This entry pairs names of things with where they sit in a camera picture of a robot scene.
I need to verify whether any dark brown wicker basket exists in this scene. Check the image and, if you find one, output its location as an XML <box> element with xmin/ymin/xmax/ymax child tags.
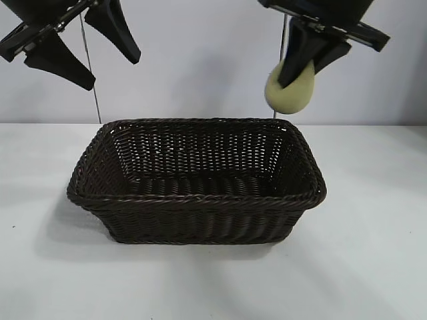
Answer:
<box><xmin>65</xmin><ymin>116</ymin><xmax>328</xmax><ymax>246</ymax></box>

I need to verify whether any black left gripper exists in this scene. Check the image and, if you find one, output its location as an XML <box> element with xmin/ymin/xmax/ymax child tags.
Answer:
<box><xmin>0</xmin><ymin>0</ymin><xmax>141</xmax><ymax>91</ymax></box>

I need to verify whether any pale yellow egg yolk pastry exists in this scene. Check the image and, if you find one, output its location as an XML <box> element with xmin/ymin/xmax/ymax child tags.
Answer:
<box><xmin>265</xmin><ymin>59</ymin><xmax>317</xmax><ymax>115</ymax></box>

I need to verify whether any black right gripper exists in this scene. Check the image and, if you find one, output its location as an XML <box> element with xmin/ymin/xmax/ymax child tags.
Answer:
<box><xmin>257</xmin><ymin>0</ymin><xmax>391</xmax><ymax>90</ymax></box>

